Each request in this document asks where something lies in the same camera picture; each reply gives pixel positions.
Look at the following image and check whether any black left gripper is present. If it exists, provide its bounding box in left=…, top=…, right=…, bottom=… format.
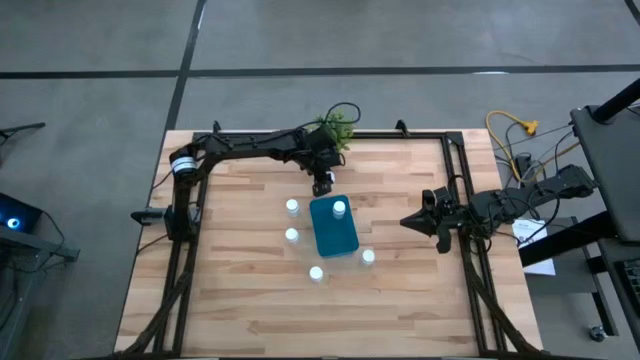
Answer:
left=299, top=124, right=347, bottom=199

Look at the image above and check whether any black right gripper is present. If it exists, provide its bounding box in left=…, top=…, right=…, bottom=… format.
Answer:
left=399, top=186, right=472, bottom=255

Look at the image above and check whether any blue plastic basket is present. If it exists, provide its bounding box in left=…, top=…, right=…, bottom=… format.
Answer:
left=308, top=194, right=361, bottom=259

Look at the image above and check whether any green plant in white pot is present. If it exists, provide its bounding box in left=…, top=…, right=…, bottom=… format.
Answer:
left=312, top=108, right=356, bottom=154

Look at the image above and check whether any white paper sheet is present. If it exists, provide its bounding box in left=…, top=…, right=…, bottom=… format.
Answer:
left=512, top=218, right=557, bottom=277

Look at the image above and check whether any black power strip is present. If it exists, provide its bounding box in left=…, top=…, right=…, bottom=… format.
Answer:
left=514, top=153, right=540, bottom=191

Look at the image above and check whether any black side table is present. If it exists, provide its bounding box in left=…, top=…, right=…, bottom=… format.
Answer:
left=518, top=77, right=640, bottom=337

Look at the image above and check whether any black stand leg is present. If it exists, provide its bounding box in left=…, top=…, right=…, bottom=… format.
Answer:
left=0, top=121, right=47, bottom=144

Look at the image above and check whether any black computer with blue light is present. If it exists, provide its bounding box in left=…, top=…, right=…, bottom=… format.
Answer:
left=0, top=192, right=45, bottom=236

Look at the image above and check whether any grey metal table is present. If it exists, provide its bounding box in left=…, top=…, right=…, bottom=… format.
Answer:
left=0, top=227, right=81, bottom=360

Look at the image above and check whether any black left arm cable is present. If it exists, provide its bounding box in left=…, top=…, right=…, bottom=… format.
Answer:
left=322, top=101, right=362, bottom=132

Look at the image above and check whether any black metal frame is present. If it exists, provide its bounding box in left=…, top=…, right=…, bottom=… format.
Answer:
left=119, top=119, right=539, bottom=360

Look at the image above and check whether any yellow extension cable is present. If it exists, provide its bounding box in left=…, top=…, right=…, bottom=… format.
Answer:
left=484, top=109, right=541, bottom=185

